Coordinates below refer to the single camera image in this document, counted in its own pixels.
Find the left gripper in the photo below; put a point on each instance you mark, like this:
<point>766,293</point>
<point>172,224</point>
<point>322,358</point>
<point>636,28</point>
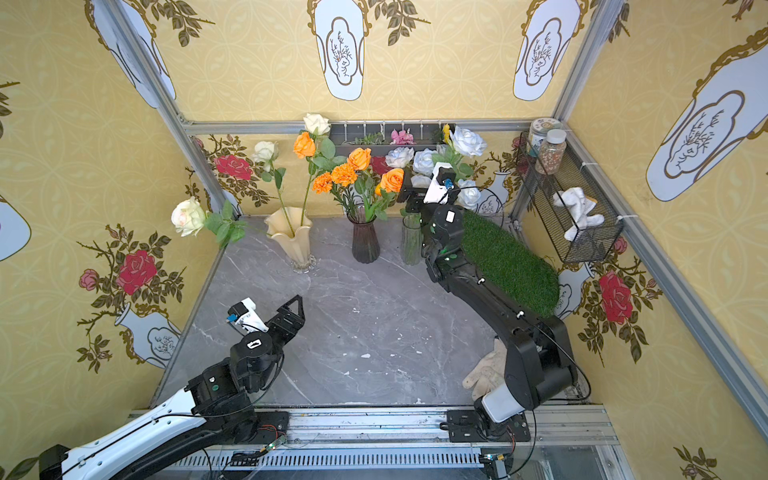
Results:
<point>279,323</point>

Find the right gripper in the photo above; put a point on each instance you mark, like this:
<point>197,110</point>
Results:
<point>414,196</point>

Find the pale blue white rose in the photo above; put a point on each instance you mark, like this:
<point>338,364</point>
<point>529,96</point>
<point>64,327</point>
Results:
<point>423,163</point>

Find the orange rose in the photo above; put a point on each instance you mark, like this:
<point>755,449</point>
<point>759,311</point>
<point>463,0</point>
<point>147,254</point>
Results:
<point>360,162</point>
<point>387,191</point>
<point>319,151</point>

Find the orange marigold flower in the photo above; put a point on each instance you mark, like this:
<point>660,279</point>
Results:
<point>323,183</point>

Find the cream white rose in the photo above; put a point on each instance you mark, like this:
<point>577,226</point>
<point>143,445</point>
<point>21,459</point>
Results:
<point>264,157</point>
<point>189,218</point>
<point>316,124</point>

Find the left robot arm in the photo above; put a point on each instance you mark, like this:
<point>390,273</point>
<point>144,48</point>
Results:
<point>217,407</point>

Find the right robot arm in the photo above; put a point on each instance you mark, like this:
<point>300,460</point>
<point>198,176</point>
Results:
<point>538,363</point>

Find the clear glass vase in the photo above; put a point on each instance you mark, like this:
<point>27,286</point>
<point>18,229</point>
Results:
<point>411,239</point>

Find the green artificial grass mat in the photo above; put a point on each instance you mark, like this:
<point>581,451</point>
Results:
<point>526,278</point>

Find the purple ribbed glass vase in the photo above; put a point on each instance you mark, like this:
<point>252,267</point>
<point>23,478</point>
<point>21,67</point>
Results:
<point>365,245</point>

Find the cream wavy glass vase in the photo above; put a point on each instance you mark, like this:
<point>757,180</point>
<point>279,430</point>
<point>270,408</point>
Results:
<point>297,247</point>

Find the yellow flower in tray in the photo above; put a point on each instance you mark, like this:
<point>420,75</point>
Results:
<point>446,134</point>

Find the pink flower in tray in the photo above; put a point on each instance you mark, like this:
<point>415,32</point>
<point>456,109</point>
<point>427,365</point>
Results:
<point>402,137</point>

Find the jar of coloured beads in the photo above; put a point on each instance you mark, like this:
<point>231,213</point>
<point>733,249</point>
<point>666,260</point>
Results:
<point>551,152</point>

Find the glass jar with label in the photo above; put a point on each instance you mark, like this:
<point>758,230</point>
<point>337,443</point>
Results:
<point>538,131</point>

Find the white plush toy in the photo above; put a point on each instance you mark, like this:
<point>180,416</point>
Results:
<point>579,206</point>

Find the beige work glove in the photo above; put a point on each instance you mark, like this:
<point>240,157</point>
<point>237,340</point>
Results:
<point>488,374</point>

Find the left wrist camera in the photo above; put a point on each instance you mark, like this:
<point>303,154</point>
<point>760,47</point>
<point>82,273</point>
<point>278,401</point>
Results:
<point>243,316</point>

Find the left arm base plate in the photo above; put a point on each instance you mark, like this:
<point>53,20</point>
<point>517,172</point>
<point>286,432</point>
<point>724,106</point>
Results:
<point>267,427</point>

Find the grey wall planter tray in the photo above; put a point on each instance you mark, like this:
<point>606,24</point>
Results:
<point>377,135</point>

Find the black wire wall basket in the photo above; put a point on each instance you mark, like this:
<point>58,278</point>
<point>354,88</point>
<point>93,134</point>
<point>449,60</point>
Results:
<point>592,244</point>

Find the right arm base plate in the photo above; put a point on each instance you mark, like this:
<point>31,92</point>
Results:
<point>467,426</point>

